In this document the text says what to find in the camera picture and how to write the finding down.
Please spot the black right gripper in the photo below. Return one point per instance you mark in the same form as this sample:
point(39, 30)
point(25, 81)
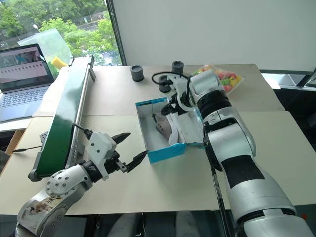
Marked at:
point(175, 100)

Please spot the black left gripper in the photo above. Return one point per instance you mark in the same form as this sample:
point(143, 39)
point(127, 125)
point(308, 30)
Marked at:
point(111, 165)

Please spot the grey shoe with white sole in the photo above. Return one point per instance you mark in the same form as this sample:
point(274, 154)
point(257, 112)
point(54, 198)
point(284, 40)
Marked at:
point(164, 126)

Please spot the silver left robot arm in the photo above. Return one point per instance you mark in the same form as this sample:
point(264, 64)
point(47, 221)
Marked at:
point(64, 180)

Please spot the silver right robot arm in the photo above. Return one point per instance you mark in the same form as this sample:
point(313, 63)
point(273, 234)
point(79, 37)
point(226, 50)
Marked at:
point(237, 138)

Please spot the blue cardboard shoebox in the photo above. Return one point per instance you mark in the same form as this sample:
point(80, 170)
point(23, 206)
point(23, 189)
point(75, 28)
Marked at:
point(165, 154)

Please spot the black cylinder cup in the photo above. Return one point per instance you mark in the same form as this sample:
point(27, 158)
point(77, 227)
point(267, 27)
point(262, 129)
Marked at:
point(177, 67)
point(163, 85)
point(137, 73)

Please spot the clear bag of colourful candies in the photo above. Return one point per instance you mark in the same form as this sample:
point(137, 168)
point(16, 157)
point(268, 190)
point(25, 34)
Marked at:
point(230, 79)

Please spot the green conveyor belt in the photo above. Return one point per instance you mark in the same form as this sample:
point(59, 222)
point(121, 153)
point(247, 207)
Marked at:
point(66, 113)

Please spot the thin black rod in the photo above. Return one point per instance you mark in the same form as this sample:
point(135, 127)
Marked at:
point(26, 148)

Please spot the yellow sponge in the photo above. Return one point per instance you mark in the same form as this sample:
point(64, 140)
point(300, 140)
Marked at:
point(59, 62)

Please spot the grey open laptop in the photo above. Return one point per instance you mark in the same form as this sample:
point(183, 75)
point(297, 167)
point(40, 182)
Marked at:
point(22, 81)

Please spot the clear plastic bag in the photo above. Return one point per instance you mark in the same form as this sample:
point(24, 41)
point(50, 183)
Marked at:
point(53, 42)

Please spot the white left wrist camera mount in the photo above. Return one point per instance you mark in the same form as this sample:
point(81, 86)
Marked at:
point(98, 148)

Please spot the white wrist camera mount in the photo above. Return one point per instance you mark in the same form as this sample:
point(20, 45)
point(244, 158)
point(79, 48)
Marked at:
point(178, 80)
point(98, 148)

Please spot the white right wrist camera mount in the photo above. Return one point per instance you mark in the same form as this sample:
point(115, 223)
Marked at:
point(178, 80)

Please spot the black window frame post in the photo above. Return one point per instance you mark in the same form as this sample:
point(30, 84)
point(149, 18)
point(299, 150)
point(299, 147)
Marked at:
point(118, 37)

